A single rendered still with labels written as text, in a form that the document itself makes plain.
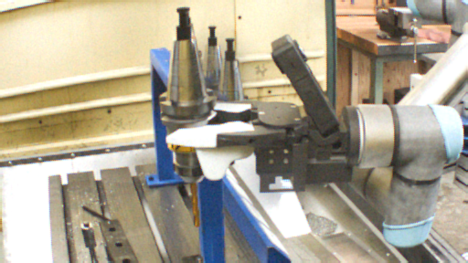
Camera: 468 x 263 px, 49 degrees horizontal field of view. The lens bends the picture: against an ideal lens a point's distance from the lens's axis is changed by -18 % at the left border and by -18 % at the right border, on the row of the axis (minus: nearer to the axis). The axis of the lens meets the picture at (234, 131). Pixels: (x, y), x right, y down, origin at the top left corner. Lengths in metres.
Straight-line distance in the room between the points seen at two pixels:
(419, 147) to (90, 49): 1.17
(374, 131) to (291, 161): 0.10
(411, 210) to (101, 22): 1.15
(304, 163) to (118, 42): 1.08
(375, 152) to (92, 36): 1.13
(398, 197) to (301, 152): 0.15
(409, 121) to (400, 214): 0.13
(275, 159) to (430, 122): 0.20
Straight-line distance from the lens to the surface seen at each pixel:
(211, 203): 0.99
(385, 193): 0.76
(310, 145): 0.68
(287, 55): 0.63
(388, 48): 3.02
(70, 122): 1.73
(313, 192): 1.92
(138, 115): 1.74
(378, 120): 0.67
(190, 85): 0.64
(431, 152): 0.70
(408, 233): 0.75
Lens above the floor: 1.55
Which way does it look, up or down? 22 degrees down
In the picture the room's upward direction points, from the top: 1 degrees counter-clockwise
